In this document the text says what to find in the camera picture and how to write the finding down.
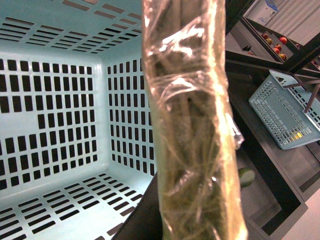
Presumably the brown basket handle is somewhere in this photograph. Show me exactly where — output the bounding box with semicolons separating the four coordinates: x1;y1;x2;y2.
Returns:
141;0;248;240

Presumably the light blue plastic basket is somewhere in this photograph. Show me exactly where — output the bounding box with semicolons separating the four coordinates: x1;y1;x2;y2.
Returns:
0;0;157;240

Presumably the green white fruit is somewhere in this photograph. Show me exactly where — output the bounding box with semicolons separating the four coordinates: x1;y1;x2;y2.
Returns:
238;167;256;188

